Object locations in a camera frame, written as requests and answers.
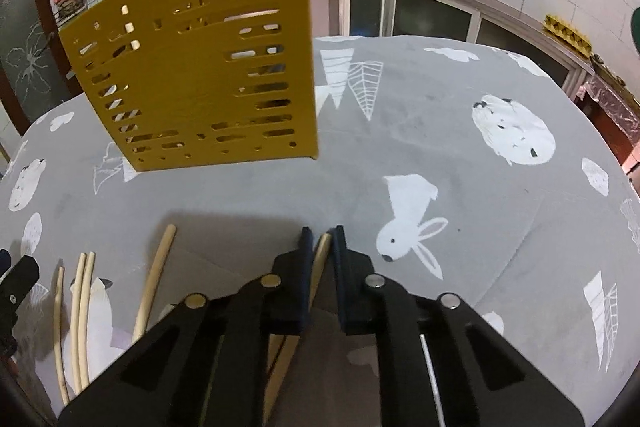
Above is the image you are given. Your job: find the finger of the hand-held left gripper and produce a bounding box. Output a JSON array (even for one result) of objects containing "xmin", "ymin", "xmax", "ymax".
[{"xmin": 0, "ymin": 249, "xmax": 41, "ymax": 358}]

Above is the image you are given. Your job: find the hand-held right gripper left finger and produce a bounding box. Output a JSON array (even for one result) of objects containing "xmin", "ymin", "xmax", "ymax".
[{"xmin": 57, "ymin": 228, "xmax": 314, "ymax": 427}]

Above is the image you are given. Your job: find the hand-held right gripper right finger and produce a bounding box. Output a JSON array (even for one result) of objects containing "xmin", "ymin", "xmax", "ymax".
[{"xmin": 332, "ymin": 225, "xmax": 584, "ymax": 427}]

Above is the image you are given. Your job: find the pair of pale chopsticks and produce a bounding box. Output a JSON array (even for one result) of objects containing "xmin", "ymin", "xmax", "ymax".
[{"xmin": 78, "ymin": 252, "xmax": 97, "ymax": 388}]

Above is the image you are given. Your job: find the yellow slotted utensil holder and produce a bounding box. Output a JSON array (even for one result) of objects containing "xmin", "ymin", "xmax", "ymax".
[{"xmin": 59, "ymin": 0, "xmax": 319, "ymax": 172}]

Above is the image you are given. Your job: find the grey printed tablecloth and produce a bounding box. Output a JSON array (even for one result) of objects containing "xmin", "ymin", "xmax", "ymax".
[{"xmin": 0, "ymin": 34, "xmax": 640, "ymax": 427}]

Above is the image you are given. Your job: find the brown glass door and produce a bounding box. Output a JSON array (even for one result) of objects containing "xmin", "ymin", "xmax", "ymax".
[{"xmin": 0, "ymin": 0, "xmax": 83, "ymax": 135}]

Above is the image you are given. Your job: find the kitchen counter cabinet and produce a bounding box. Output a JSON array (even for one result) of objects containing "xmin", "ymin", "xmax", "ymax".
[{"xmin": 342, "ymin": 0, "xmax": 596, "ymax": 92}]

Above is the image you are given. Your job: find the foil covered cabinet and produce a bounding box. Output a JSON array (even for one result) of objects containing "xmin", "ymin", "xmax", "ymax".
[{"xmin": 576, "ymin": 73, "xmax": 640, "ymax": 145}]

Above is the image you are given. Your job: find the yellow egg carton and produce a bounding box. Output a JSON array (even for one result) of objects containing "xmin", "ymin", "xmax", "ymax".
[{"xmin": 542, "ymin": 13, "xmax": 594, "ymax": 56}]

